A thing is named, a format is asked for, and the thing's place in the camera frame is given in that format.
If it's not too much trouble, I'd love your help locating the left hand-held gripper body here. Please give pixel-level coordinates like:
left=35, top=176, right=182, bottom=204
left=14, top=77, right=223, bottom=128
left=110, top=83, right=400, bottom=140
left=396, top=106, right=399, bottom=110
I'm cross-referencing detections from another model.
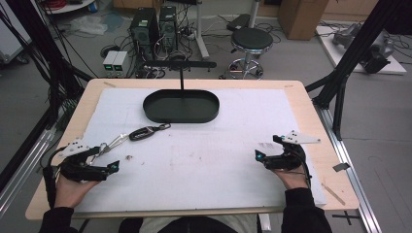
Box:
left=58, top=139, right=111, bottom=183

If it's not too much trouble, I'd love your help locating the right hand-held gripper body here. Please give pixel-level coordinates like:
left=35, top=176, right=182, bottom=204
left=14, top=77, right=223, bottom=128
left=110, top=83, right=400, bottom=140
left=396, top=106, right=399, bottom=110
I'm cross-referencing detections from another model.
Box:
left=264, top=130, right=322, bottom=171

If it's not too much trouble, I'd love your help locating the black car key fob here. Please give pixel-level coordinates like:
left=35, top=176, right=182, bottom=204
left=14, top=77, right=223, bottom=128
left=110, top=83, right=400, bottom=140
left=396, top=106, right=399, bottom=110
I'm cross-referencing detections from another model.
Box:
left=128, top=125, right=163, bottom=142

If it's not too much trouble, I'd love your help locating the black key stand with tray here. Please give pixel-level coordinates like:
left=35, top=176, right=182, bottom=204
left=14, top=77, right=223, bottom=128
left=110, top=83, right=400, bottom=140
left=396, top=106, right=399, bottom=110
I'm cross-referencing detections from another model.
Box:
left=142, top=59, right=221, bottom=124

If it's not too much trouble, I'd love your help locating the person's right hand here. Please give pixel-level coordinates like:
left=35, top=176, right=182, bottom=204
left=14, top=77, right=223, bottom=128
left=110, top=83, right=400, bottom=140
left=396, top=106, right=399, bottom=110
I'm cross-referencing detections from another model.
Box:
left=273, top=161, right=311, bottom=191

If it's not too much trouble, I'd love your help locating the person's left hand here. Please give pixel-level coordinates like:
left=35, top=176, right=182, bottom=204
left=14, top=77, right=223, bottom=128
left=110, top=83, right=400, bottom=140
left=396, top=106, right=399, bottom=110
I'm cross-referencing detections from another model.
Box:
left=53, top=173, right=100, bottom=209

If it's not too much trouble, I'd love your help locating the wooden table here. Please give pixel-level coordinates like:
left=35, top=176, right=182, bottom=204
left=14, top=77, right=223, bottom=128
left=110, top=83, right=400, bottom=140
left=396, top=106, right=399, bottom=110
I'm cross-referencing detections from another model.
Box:
left=24, top=78, right=361, bottom=221

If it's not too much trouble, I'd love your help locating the small grey tag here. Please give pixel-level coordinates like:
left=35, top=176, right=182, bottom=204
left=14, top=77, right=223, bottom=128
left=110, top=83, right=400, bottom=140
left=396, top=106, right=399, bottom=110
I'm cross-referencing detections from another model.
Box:
left=331, top=162, right=352, bottom=173

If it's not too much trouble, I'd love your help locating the thin wooden stick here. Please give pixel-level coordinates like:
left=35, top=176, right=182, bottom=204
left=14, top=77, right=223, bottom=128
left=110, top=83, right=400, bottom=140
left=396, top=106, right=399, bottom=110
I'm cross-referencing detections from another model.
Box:
left=321, top=183, right=347, bottom=207

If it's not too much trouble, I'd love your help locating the white foam mat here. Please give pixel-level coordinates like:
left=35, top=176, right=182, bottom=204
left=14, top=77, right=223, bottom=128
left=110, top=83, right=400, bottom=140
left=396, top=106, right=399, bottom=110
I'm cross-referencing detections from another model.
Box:
left=75, top=87, right=327, bottom=214

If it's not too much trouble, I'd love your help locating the white power supply box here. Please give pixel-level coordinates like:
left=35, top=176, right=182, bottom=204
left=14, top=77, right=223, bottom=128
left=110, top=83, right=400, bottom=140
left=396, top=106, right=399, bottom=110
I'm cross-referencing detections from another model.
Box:
left=102, top=50, right=119, bottom=78
left=112, top=50, right=129, bottom=79

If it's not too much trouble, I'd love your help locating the person's torso clothing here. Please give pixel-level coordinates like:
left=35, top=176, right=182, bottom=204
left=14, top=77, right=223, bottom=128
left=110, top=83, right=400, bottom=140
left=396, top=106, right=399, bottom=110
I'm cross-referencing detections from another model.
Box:
left=118, top=215, right=272, bottom=233

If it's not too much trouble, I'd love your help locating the black round stool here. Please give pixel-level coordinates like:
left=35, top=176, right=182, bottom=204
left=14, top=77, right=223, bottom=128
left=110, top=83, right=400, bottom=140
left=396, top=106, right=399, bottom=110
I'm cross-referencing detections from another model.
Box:
left=219, top=26, right=275, bottom=81

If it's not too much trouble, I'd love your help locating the white floor board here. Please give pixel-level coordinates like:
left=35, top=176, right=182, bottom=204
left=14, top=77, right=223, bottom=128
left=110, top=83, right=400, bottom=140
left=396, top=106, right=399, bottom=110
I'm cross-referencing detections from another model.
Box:
left=315, top=25, right=408, bottom=76

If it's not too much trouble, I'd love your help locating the brown cardboard box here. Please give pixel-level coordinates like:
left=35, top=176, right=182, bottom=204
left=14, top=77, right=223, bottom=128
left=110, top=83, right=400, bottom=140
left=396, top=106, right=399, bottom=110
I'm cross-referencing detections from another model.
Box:
left=277, top=0, right=330, bottom=41

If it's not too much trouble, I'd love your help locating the black flat pedal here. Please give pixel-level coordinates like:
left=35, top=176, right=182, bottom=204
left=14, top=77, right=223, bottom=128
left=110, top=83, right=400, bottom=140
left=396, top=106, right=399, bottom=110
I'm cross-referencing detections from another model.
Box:
left=225, top=13, right=252, bottom=32

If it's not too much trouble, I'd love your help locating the clear plastic bag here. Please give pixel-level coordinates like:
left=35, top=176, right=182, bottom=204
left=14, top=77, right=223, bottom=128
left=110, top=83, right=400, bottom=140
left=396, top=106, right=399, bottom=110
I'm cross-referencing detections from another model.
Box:
left=68, top=15, right=109, bottom=36

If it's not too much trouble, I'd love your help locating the black computer tower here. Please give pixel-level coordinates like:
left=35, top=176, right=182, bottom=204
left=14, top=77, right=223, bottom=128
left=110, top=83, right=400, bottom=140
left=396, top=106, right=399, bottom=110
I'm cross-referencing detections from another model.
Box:
left=128, top=7, right=160, bottom=63
left=157, top=5, right=180, bottom=53

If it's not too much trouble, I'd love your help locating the white desk leg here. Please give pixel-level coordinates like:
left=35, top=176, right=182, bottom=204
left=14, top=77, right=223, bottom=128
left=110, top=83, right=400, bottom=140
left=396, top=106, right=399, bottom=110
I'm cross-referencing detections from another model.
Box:
left=193, top=0, right=211, bottom=61

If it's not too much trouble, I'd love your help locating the grey machine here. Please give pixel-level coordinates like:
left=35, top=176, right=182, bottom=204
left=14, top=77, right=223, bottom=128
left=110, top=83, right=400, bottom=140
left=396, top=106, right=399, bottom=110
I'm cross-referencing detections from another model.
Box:
left=332, top=22, right=395, bottom=75

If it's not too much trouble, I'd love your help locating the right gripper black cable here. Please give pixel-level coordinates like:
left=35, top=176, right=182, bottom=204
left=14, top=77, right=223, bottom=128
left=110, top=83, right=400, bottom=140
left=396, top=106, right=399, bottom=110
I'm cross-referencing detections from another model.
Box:
left=292, top=145, right=314, bottom=189

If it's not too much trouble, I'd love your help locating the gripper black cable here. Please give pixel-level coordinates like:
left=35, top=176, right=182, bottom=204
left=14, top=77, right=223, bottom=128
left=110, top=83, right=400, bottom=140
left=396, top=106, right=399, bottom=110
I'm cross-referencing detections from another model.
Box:
left=292, top=145, right=314, bottom=189
left=42, top=146, right=68, bottom=209

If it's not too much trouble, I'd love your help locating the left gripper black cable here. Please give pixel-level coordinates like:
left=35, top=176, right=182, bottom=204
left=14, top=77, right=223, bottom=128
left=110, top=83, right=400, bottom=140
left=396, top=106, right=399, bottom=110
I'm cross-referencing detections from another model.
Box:
left=42, top=146, right=68, bottom=209

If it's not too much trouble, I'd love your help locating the aluminium rail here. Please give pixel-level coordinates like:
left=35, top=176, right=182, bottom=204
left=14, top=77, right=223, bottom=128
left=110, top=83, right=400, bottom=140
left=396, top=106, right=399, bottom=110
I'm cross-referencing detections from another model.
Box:
left=314, top=106, right=384, bottom=233
left=0, top=126, right=58, bottom=218

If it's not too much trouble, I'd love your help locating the black metal frame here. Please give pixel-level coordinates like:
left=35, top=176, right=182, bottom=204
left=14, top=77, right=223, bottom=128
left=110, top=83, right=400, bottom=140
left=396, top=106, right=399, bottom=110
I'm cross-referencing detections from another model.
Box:
left=0, top=0, right=95, bottom=130
left=304, top=0, right=412, bottom=142

